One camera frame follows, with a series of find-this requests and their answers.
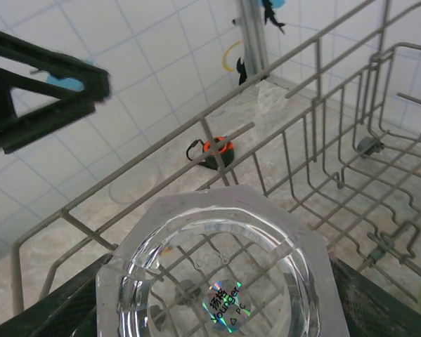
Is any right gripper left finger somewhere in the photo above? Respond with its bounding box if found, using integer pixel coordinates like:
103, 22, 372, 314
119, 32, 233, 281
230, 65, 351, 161
0, 252, 113, 337

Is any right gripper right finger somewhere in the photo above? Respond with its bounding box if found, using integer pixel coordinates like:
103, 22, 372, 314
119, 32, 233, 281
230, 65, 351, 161
331, 258, 421, 337

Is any clear glass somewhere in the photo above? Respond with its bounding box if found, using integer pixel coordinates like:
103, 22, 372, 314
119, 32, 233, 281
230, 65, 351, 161
96, 185, 351, 337

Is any blue disc fish sticker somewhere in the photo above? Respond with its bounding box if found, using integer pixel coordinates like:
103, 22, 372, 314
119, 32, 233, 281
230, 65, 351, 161
44, 59, 96, 92
259, 0, 287, 35

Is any black orange tape measure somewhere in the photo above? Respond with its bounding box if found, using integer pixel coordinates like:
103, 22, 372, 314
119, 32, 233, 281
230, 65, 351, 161
186, 136, 236, 172

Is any small dolphin ring sticker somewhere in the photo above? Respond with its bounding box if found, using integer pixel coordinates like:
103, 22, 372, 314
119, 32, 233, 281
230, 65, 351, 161
223, 40, 249, 87

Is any aluminium corner post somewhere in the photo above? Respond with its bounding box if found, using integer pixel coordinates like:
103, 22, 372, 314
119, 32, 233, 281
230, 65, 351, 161
240, 0, 269, 85

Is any grey wire dish rack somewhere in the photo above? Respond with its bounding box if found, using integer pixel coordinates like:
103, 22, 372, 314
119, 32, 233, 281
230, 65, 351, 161
11, 0, 421, 337

